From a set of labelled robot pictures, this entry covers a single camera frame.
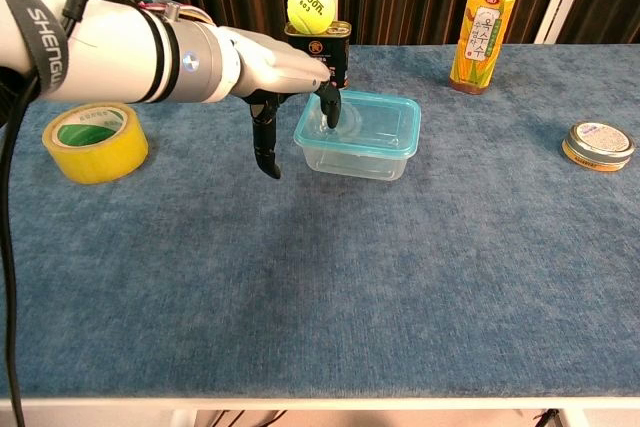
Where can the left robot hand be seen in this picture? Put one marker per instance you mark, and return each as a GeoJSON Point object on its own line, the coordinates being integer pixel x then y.
{"type": "Point", "coordinates": [275, 64]}

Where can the teal plastic container lid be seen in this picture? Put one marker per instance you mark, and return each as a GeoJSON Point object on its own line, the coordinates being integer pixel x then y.
{"type": "Point", "coordinates": [385, 122]}

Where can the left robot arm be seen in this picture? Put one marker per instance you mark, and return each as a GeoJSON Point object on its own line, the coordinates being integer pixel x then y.
{"type": "Point", "coordinates": [125, 57]}

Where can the black tin can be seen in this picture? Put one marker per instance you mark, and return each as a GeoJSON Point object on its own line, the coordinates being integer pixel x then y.
{"type": "Point", "coordinates": [337, 54]}

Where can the clear plastic food container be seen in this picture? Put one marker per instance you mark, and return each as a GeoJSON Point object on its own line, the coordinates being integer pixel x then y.
{"type": "Point", "coordinates": [350, 167]}

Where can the yellow tennis ball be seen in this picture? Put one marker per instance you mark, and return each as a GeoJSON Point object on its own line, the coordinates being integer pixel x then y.
{"type": "Point", "coordinates": [310, 7]}

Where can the yellow tape roll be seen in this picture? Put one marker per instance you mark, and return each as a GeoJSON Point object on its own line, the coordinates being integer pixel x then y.
{"type": "Point", "coordinates": [100, 162]}

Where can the yellow tea bottle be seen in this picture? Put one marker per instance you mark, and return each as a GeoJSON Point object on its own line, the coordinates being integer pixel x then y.
{"type": "Point", "coordinates": [480, 47]}

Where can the blue table cloth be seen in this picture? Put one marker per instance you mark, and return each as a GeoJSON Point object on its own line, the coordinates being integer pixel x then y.
{"type": "Point", "coordinates": [350, 272]}

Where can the round metal tin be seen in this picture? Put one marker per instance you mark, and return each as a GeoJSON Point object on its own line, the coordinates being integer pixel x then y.
{"type": "Point", "coordinates": [597, 144]}

